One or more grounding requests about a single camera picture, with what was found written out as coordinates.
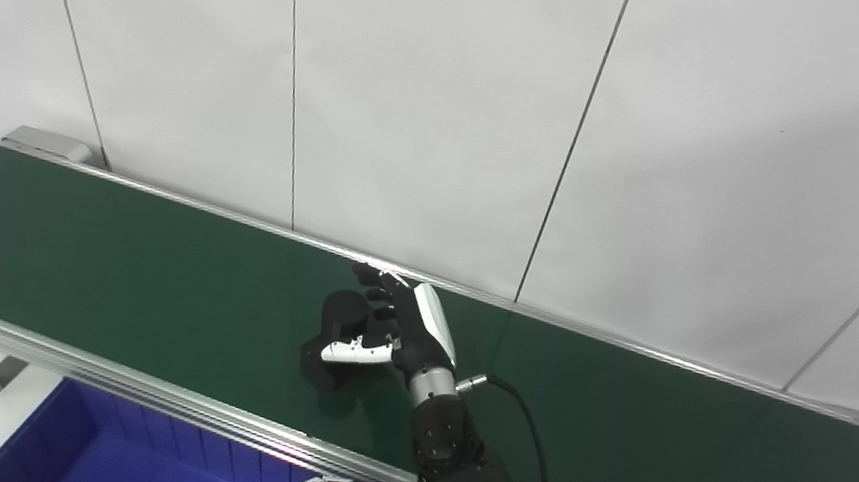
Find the green conveyor belt aluminium frame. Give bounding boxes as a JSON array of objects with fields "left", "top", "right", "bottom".
[{"left": 0, "top": 139, "right": 859, "bottom": 482}]

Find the black cylinder block part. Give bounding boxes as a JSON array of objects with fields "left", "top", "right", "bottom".
[{"left": 296, "top": 284, "right": 411, "bottom": 401}]

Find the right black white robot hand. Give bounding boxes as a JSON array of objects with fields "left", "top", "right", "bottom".
[{"left": 316, "top": 259, "right": 470, "bottom": 401}]

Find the blue plastic bin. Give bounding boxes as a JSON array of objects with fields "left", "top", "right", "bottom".
[{"left": 0, "top": 368, "right": 447, "bottom": 482}]

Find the grey conveyor end cap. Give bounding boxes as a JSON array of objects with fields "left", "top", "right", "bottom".
[{"left": 0, "top": 123, "right": 108, "bottom": 168}]

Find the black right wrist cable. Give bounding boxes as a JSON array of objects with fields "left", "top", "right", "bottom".
[{"left": 444, "top": 369, "right": 567, "bottom": 482}]

